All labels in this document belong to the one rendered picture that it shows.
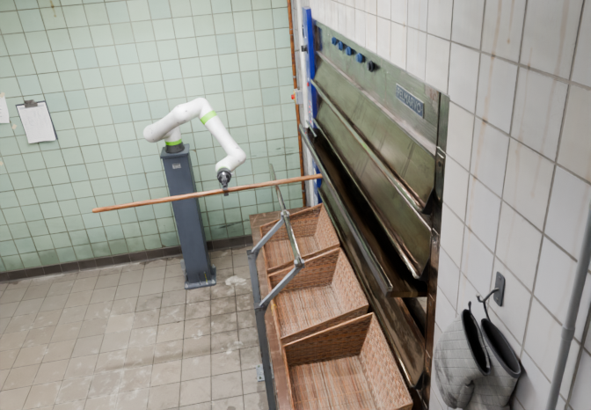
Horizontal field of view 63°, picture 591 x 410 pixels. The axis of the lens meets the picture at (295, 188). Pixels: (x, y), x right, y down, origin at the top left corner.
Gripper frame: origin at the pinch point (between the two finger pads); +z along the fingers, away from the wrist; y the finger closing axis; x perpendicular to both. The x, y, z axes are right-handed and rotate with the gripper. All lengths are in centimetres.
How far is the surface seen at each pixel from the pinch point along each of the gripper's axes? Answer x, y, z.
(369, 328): -62, 42, 95
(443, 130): -66, -81, 151
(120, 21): 61, -92, -125
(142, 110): 59, -23, -125
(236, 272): 4, 119, -81
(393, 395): -60, 44, 133
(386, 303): -66, 18, 105
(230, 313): 11, 119, -28
